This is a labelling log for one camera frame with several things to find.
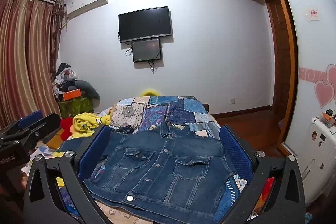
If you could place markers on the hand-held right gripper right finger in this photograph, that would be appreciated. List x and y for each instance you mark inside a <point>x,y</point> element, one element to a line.
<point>236,158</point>

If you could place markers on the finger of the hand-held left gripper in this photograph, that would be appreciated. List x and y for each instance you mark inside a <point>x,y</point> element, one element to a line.
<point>30,119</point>
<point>47,125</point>

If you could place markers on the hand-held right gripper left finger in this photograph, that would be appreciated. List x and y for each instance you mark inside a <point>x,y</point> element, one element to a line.
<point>94,151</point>

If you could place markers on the blue denim jeans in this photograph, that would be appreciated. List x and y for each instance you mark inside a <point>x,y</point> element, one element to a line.
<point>157,161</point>

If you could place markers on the pile of clothes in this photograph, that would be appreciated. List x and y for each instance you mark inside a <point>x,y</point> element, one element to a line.
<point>64,79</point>

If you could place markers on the red plush toy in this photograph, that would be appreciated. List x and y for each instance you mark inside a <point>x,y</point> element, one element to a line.
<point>67,128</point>

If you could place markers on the yellow cartoon blanket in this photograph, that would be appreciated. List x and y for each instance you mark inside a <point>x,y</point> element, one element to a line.
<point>86,121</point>

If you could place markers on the green box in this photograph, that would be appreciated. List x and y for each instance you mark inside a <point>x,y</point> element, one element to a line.
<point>76,108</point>

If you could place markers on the navy patterned cloth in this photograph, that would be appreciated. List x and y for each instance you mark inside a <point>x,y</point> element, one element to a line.
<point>126,129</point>

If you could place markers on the orange box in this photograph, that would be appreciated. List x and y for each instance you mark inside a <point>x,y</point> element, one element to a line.
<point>72,94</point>

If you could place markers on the grey pillow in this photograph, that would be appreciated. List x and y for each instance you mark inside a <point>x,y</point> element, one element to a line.
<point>88,88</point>

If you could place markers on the striped red curtain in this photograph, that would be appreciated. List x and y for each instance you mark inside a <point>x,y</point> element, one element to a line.
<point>26,56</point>

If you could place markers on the cartoon printed bed sheet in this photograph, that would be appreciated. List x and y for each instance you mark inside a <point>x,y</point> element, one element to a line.
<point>115,216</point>

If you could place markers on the blue patchwork bed cover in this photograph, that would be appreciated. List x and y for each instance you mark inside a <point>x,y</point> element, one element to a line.
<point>178,111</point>

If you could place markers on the yellow plush object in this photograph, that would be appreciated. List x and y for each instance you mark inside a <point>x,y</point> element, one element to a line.
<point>150,93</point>

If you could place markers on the white appliance with stickers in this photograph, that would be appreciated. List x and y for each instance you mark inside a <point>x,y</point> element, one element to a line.
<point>320,161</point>

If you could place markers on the wooden door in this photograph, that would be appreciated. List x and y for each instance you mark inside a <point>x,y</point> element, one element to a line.
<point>278,69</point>

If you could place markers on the orange and black trinket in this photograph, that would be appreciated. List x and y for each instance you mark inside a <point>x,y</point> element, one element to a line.
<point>328,119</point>

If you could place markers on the frosted sliding door with hearts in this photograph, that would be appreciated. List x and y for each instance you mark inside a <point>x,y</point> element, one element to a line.
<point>309,56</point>

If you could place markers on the white air conditioner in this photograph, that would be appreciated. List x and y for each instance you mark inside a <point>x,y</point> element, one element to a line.
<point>86,2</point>

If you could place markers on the red and white sticker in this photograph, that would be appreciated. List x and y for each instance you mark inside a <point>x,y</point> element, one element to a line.
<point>313,14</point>

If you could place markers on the white wall socket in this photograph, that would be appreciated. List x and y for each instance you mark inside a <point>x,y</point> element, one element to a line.
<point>232,101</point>

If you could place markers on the small black wall monitor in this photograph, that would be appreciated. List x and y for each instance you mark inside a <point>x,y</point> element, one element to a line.
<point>146,50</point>

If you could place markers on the black wall television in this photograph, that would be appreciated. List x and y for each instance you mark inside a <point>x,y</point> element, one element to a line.
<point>144,23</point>

